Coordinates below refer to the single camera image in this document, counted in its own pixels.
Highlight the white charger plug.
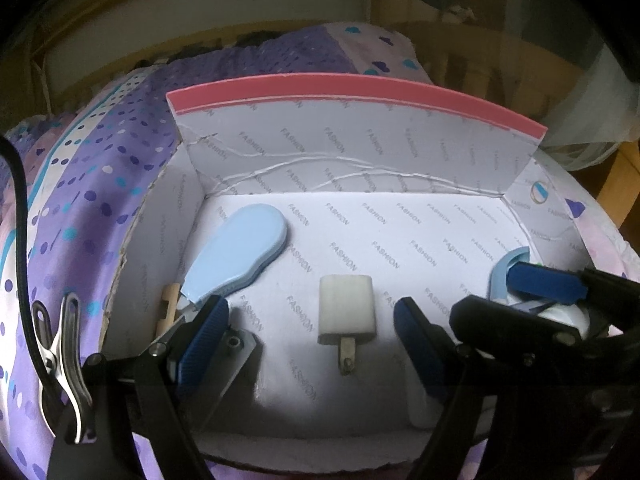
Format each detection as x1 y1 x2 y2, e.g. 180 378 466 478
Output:
317 274 378 376

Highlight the metal spring clip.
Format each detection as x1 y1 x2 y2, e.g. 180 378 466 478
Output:
31 292 98 433

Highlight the light blue ice-cream toy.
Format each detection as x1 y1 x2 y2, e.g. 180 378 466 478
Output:
180 205 289 311

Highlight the beige wooden stick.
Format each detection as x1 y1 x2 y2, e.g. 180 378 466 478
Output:
155 284 182 338

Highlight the white cord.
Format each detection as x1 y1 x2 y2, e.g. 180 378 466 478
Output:
32 25 56 111

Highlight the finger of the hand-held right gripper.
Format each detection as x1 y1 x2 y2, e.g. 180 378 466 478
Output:
507 261 640 332
450 296 581 354

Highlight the black cable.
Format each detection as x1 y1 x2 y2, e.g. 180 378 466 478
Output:
0 135 56 411

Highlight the white sheer curtain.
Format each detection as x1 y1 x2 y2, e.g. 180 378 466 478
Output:
537 40 640 171

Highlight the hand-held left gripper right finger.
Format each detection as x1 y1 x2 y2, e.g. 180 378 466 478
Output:
394 297 596 480

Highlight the pink cardboard box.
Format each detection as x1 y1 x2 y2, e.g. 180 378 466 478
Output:
100 72 601 466

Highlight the purple pink dotted quilt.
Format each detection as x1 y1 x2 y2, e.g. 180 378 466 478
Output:
0 20 640 480

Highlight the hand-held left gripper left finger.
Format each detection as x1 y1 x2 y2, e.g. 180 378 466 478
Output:
47 294 231 480

